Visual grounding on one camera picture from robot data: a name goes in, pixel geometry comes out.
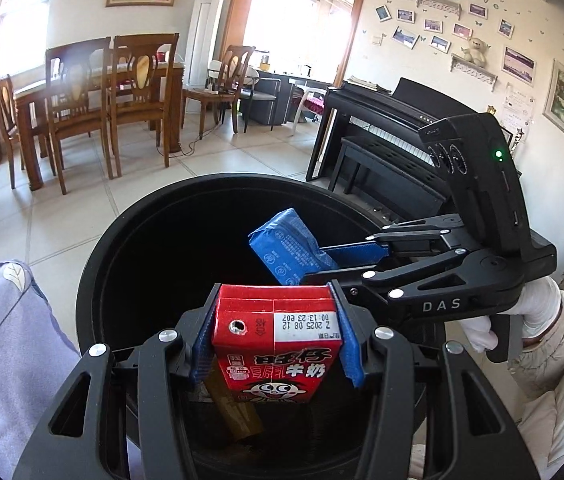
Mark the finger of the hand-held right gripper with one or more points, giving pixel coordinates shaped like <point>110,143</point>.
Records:
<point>342,280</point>
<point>357,251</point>

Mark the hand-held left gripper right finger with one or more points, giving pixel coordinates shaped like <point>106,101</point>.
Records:
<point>348,350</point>

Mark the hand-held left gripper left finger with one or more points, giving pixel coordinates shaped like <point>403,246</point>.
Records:
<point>204,346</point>

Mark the blue tissue packet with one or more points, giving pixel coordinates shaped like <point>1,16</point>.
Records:
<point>287,245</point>

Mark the red milk carton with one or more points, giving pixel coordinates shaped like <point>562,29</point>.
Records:
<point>272,355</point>

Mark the black round trash bin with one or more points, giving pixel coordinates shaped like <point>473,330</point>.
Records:
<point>161,260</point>

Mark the person's right forearm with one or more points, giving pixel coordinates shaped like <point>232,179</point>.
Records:
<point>557,360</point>

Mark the person's right hand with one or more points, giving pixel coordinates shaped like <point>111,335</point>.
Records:
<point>477,335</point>

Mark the brown wrapper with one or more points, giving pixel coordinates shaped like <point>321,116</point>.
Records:
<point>234,410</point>

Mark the white paper certificate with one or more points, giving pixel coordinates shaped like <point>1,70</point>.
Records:
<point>517,105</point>

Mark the framed lavender field photo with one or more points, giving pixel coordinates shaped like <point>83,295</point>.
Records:
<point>518,66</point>

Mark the black upright piano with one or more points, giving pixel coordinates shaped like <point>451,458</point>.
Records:
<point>377,110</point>

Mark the cream teddy bear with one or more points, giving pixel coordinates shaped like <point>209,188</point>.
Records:
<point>475,50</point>

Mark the white plastic chair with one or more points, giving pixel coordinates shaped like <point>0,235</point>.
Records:
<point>307,105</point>

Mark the black cabinet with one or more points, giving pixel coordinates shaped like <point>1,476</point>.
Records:
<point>272,95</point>

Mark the purple floral tablecloth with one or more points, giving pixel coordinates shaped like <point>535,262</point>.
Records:
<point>6,360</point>

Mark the white standing air conditioner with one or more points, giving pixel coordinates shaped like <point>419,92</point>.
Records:
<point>204,35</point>

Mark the wooden dining table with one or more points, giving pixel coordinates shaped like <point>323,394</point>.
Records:
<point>26,105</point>

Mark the white carved wall shelf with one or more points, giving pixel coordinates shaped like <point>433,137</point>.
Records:
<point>437,2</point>
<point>474,72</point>

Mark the group of small wall photos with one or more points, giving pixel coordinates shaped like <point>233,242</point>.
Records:
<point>434,25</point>

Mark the wooden door frame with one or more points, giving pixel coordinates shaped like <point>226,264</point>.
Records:
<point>357,20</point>

